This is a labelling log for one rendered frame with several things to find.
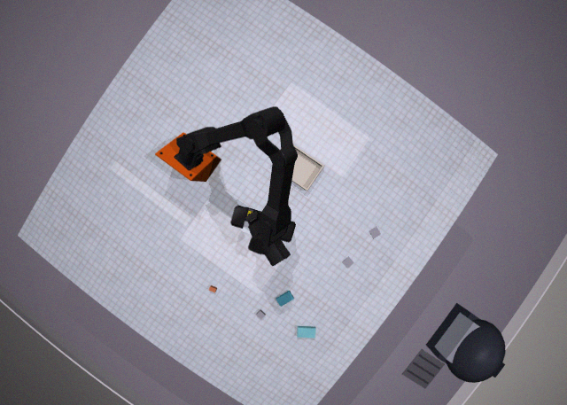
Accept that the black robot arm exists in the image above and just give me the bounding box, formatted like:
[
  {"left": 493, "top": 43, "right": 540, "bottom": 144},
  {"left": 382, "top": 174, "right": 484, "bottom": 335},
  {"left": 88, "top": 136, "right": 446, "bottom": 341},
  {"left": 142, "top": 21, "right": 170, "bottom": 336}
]
[{"left": 174, "top": 106, "right": 298, "bottom": 266}]

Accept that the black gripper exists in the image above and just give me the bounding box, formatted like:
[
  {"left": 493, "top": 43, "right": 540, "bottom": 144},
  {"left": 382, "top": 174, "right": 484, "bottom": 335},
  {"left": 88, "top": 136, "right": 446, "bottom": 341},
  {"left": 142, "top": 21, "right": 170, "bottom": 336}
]
[{"left": 230, "top": 206, "right": 296, "bottom": 243}]

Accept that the teal rectangular block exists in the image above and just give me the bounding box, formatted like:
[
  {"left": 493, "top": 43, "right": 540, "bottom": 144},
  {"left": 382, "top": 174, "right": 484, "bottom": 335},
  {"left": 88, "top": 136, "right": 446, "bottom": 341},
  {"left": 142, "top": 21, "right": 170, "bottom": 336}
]
[{"left": 276, "top": 290, "right": 294, "bottom": 307}]

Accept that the light blue rectangular block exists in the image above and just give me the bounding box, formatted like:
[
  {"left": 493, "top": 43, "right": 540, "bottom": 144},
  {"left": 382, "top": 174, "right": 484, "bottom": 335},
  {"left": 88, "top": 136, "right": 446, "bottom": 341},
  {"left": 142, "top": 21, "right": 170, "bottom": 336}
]
[{"left": 297, "top": 326, "right": 316, "bottom": 338}]

